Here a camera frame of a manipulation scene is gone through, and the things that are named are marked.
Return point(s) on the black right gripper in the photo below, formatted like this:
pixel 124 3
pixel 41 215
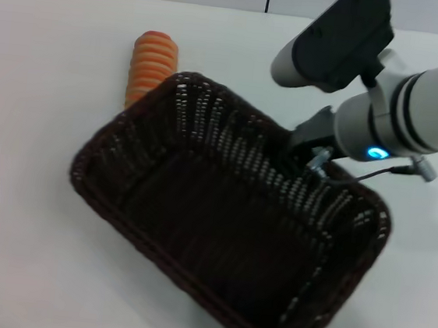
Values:
pixel 315 125

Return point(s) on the dark brown woven basket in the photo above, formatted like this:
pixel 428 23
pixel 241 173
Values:
pixel 216 226

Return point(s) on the orange striped bread roll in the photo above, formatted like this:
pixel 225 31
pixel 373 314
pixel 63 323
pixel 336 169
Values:
pixel 151 59

